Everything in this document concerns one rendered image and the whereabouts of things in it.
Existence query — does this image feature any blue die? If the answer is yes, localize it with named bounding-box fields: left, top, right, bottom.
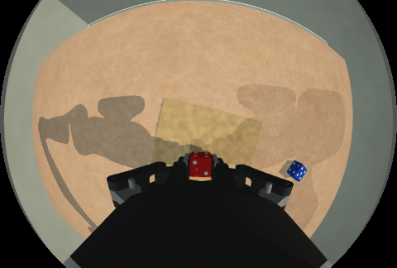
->
left=287, top=160, right=307, bottom=181

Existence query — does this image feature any red die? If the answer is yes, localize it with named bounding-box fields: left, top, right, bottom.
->
left=189, top=152, right=212, bottom=177

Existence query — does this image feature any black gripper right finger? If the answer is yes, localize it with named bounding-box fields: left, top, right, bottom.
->
left=211, top=154, right=294, bottom=210

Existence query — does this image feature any olive-tan square mat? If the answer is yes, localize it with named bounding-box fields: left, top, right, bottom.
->
left=151, top=98, right=262, bottom=169

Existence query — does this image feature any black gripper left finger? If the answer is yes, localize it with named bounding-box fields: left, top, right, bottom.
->
left=107, top=153, right=191, bottom=208

